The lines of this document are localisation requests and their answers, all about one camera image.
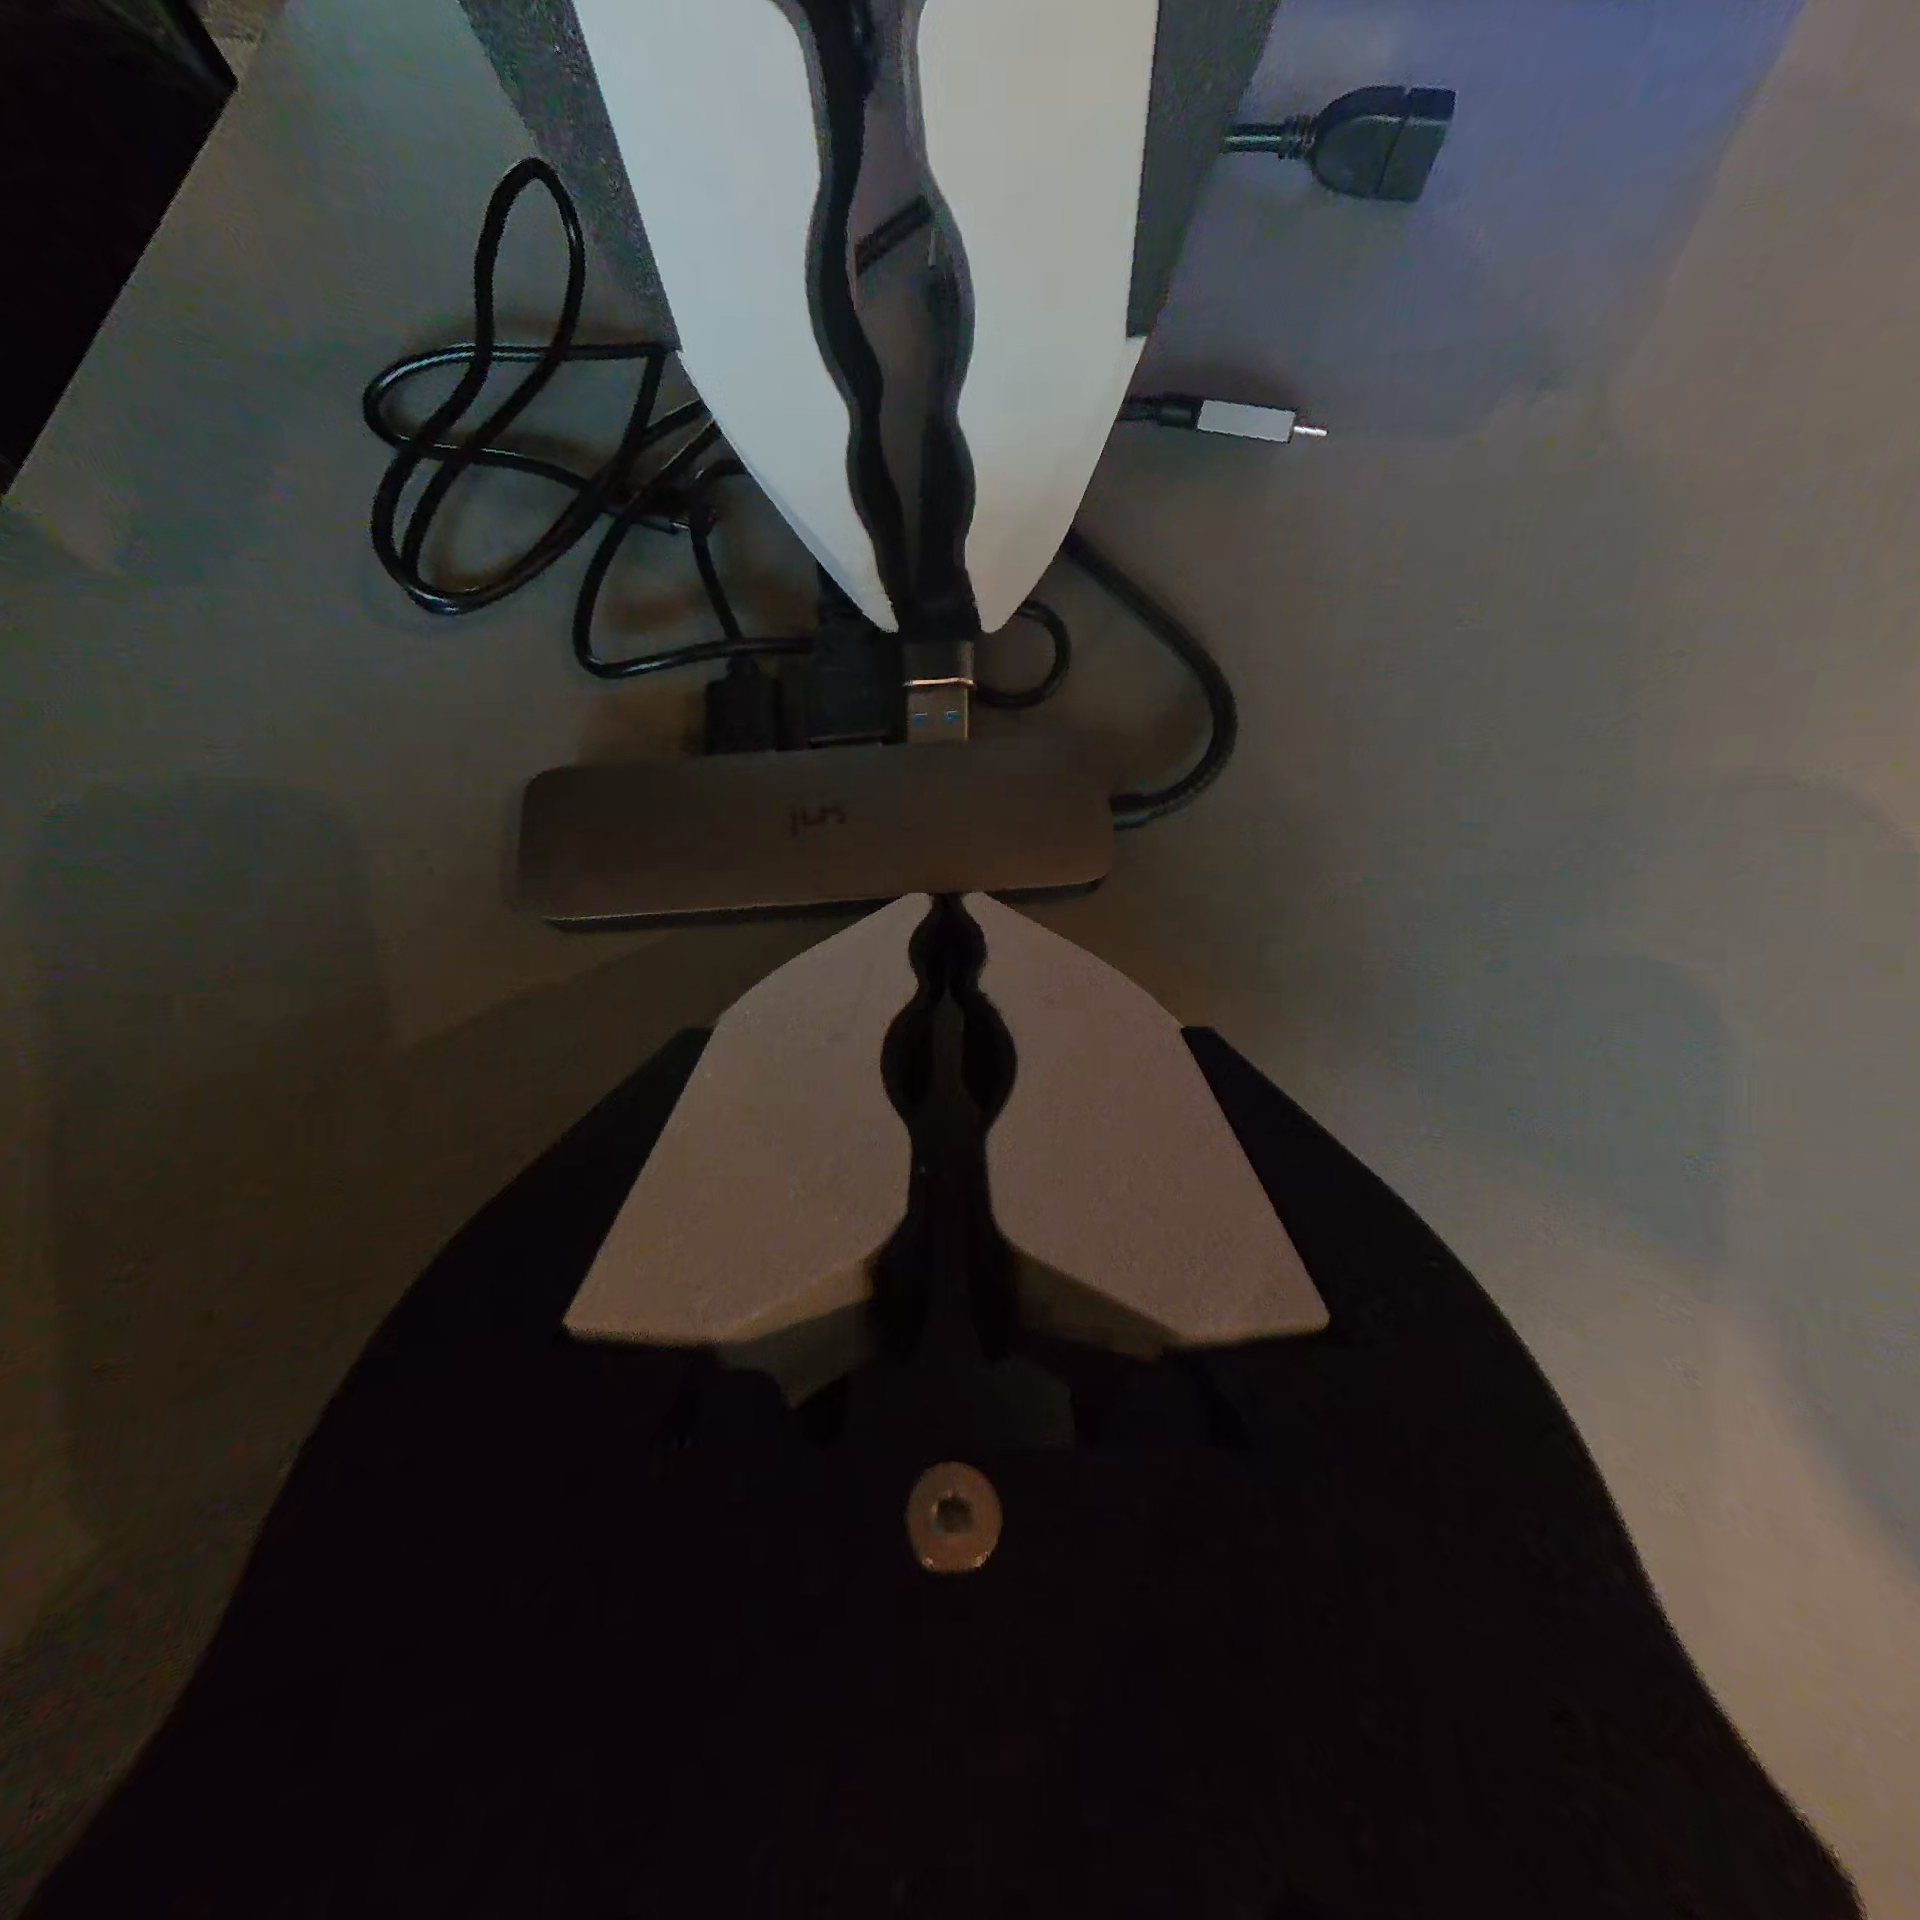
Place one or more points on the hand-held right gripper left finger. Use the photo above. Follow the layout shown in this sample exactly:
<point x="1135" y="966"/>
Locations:
<point x="751" y="1187"/>

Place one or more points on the grey slim usb hub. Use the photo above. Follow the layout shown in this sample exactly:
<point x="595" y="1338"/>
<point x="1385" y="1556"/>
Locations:
<point x="722" y="835"/>

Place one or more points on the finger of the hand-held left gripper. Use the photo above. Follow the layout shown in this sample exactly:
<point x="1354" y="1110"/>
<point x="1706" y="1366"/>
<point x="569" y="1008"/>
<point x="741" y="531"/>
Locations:
<point x="1052" y="241"/>
<point x="722" y="211"/>

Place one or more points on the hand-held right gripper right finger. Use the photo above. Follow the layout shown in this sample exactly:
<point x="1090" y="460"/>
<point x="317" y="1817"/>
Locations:
<point x="1156" y="1187"/>

